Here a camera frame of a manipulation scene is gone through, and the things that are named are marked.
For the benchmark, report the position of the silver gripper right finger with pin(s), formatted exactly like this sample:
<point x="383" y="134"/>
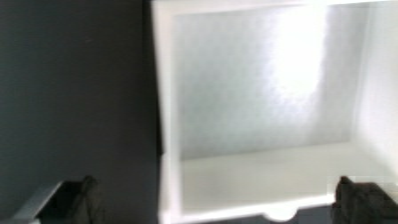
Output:
<point x="364" y="205"/>

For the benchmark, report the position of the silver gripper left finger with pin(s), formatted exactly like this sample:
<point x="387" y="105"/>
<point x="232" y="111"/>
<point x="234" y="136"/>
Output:
<point x="63" y="204"/>

